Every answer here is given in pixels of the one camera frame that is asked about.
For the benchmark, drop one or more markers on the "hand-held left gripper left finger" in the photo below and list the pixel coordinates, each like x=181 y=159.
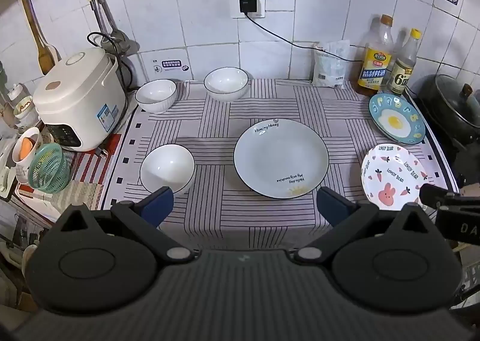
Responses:
x=159 y=206

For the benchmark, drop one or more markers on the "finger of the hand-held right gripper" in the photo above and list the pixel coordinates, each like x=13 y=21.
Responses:
x=435 y=194

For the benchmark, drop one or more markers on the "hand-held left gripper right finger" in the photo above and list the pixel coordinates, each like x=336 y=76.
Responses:
x=332 y=206

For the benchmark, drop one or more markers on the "smooth white bowl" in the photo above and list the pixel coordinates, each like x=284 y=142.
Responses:
x=167 y=168
x=226 y=80

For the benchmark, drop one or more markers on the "large white plate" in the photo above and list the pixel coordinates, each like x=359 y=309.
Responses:
x=281 y=157

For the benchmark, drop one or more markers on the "blue fried egg plate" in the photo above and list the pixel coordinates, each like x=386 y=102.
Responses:
x=395 y=121

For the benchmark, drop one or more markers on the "black gas stove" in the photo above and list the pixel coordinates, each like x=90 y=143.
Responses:
x=463 y=161

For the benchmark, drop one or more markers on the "red striped cloth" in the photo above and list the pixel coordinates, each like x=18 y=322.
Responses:
x=90 y=170

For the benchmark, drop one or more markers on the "glass wok lid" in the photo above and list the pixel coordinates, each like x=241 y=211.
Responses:
x=457 y=104

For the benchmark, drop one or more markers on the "black wok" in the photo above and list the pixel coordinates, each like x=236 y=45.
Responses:
x=431 y=101

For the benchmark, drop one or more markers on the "striped tablecloth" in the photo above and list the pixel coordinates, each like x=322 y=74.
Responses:
x=217 y=131

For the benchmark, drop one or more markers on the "ribbed white bowl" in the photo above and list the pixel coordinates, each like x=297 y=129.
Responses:
x=155 y=93

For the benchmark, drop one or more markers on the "green plastic basket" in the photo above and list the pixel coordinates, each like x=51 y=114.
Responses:
x=48 y=168

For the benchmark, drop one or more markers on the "vinegar bottle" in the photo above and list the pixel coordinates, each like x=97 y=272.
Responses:
x=401 y=76

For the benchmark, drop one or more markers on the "white rice cooker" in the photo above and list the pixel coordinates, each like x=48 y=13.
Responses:
x=78 y=101

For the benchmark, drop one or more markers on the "white salt bag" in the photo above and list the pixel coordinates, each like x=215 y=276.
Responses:
x=330 y=67

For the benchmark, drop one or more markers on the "cooking oil bottle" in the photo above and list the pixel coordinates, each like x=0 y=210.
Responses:
x=373 y=67

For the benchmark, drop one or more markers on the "white mug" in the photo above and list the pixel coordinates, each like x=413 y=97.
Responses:
x=22 y=168

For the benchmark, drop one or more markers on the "metal ladle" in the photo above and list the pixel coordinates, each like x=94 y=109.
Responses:
x=120 y=45

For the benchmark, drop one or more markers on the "metal spoon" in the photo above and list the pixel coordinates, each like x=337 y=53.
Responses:
x=112 y=34

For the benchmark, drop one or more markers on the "wooden spatula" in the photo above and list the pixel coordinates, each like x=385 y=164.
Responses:
x=44 y=52

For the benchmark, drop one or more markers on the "black power adapter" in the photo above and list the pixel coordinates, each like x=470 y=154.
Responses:
x=247 y=0

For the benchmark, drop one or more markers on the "wide wall sticker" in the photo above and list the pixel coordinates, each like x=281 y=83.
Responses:
x=171 y=65

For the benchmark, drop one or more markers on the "white wall outlet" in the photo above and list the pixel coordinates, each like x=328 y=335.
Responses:
x=261 y=1

